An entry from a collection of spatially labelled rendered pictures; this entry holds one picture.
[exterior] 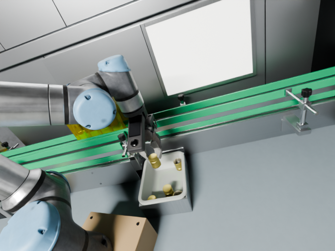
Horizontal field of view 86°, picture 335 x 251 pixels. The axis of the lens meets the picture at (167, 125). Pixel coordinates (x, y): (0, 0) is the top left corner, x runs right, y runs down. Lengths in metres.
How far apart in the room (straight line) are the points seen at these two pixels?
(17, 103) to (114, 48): 0.56
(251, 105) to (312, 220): 0.42
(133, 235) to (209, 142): 0.47
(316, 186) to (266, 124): 0.27
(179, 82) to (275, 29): 0.44
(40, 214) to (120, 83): 0.35
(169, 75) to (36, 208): 0.66
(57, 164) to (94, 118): 0.62
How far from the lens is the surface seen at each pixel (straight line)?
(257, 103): 0.80
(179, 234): 0.68
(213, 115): 0.77
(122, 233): 0.63
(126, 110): 0.53
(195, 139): 0.81
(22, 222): 0.53
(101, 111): 0.35
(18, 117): 0.37
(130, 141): 0.52
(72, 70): 0.96
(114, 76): 0.50
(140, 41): 0.83
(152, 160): 0.64
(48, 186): 0.60
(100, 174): 0.87
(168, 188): 0.70
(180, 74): 0.85
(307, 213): 0.70
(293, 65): 1.03
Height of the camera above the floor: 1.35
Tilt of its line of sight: 32 degrees down
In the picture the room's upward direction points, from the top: 20 degrees counter-clockwise
